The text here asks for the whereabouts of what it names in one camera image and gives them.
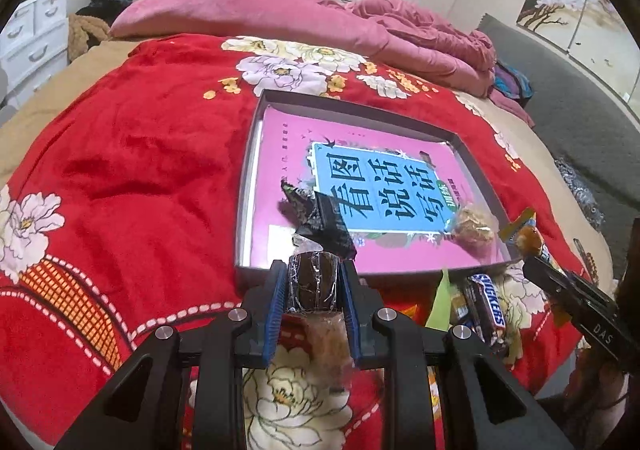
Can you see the white drawer cabinet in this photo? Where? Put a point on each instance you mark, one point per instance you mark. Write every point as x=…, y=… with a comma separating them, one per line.
x=35, y=45

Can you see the grey patterned cloth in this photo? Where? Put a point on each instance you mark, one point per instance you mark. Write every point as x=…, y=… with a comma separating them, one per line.
x=580, y=195

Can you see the green snack packet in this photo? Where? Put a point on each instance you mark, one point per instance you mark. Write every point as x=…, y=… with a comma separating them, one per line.
x=440, y=305

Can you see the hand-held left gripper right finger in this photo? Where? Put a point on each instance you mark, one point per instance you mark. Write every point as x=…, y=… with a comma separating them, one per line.
x=351, y=317

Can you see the brown cake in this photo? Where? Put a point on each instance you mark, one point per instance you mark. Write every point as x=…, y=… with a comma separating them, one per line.
x=314, y=287

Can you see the tan snack packet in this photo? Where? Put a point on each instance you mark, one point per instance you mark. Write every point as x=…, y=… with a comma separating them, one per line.
x=459, y=307

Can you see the grey padded headboard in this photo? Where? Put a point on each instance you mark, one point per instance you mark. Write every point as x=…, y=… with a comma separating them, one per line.
x=575, y=105

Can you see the red floral blanket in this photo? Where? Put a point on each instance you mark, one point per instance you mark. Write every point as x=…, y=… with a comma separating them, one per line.
x=125, y=180

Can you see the puffed rice cake clear wrap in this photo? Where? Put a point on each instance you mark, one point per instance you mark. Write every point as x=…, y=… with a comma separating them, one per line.
x=472, y=227

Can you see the brown knitted blanket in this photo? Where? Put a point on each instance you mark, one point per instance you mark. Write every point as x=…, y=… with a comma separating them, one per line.
x=85, y=35

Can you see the floral wall painting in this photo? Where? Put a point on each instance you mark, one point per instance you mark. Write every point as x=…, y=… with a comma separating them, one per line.
x=565, y=0

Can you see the pink quilt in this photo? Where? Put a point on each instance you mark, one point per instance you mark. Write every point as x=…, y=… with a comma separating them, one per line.
x=250, y=15

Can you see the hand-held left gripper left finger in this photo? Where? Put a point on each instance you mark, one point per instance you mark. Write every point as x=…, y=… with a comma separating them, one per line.
x=277, y=312

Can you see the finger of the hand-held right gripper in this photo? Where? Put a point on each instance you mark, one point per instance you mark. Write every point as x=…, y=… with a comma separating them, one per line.
x=550, y=277

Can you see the black snack packet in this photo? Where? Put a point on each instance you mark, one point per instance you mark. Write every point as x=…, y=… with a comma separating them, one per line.
x=330, y=225

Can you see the yellow snack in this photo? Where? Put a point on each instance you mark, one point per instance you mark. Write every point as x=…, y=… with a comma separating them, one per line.
x=530, y=240

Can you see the colourful striped cloth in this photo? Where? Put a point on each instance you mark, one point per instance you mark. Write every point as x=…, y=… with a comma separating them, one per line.
x=512, y=80

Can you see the grey shallow cardboard box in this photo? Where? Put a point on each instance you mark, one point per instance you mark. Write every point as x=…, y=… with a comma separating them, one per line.
x=360, y=109

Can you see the brown chocolate bar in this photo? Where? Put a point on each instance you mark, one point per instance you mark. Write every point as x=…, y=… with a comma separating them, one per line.
x=487, y=305

